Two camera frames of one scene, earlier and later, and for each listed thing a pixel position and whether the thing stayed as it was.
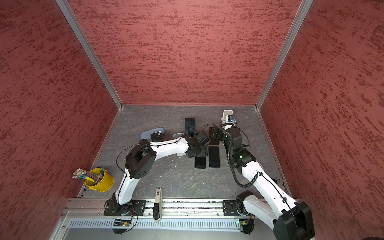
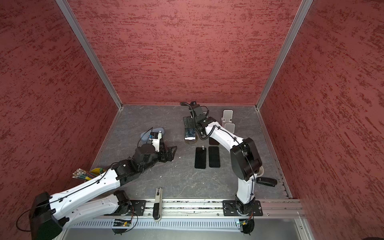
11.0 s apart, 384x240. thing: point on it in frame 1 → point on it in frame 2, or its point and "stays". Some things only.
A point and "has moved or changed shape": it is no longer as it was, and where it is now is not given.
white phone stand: [225, 118] stays
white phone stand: [177, 135] has moved or changed shape
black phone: [214, 156] stays
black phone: [190, 126] stays
